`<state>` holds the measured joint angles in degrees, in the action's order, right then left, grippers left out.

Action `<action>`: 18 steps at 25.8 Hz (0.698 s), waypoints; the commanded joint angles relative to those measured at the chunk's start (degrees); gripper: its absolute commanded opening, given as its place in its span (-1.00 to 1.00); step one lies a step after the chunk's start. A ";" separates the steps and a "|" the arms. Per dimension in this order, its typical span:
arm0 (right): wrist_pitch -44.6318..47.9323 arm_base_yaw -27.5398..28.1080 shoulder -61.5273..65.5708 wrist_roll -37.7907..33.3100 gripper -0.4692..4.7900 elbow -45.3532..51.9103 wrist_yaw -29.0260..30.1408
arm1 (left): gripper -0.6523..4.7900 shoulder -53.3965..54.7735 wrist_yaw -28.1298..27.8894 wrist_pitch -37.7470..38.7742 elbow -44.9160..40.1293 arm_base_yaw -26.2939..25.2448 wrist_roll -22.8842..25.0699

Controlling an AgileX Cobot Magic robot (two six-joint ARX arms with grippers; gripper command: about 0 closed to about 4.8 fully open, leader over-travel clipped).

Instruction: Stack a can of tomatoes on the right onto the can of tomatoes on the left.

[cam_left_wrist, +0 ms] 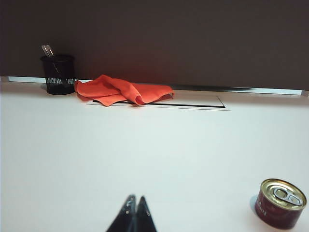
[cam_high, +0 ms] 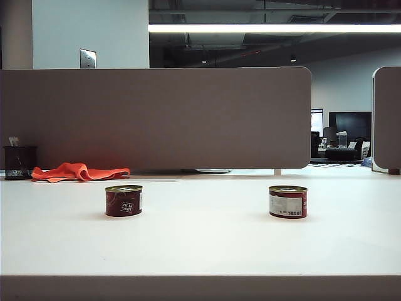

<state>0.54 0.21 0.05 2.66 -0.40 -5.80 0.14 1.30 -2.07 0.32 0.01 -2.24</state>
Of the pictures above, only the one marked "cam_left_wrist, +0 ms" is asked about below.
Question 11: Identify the black mesh pen holder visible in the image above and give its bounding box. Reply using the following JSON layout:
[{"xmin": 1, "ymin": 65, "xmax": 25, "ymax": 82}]
[{"xmin": 40, "ymin": 54, "xmax": 76, "ymax": 95}]

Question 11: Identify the aluminium divider rail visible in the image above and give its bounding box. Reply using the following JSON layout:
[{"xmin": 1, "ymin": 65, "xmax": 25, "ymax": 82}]
[{"xmin": 7, "ymin": 76, "xmax": 305, "ymax": 96}]

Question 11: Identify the red tomato can gold lid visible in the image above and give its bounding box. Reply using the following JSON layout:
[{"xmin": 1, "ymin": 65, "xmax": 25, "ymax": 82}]
[{"xmin": 254, "ymin": 178, "xmax": 308, "ymax": 230}]

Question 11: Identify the white table cable flap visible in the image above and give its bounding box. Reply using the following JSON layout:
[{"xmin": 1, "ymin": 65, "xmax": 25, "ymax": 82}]
[{"xmin": 86, "ymin": 95, "xmax": 231, "ymax": 112}]

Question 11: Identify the orange microfibre cloth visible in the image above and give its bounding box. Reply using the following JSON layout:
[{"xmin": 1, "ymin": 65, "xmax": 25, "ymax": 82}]
[{"xmin": 74, "ymin": 74, "xmax": 175, "ymax": 107}]

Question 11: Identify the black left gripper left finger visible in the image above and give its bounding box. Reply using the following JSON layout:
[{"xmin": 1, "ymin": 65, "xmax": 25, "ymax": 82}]
[{"xmin": 105, "ymin": 194, "xmax": 137, "ymax": 232}]

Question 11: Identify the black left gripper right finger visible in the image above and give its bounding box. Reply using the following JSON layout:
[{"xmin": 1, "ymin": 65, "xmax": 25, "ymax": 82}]
[{"xmin": 134, "ymin": 195, "xmax": 158, "ymax": 232}]

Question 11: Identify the wide brown desk divider panel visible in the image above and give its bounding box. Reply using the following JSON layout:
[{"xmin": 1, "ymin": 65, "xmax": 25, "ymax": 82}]
[{"xmin": 0, "ymin": 0, "xmax": 309, "ymax": 90}]

